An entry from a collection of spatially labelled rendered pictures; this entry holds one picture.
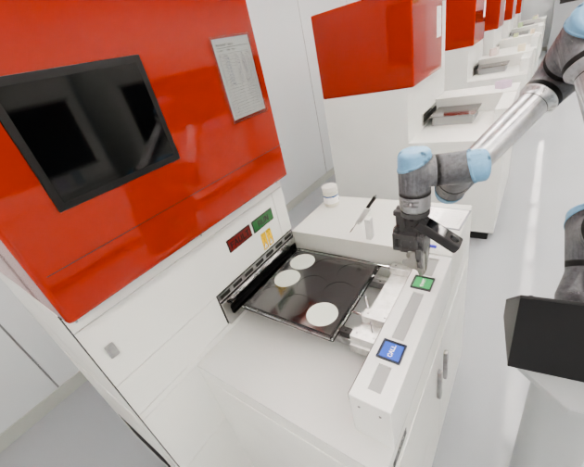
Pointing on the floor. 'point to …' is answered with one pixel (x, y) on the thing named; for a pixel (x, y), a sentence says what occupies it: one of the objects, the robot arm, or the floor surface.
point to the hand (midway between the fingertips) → (424, 271)
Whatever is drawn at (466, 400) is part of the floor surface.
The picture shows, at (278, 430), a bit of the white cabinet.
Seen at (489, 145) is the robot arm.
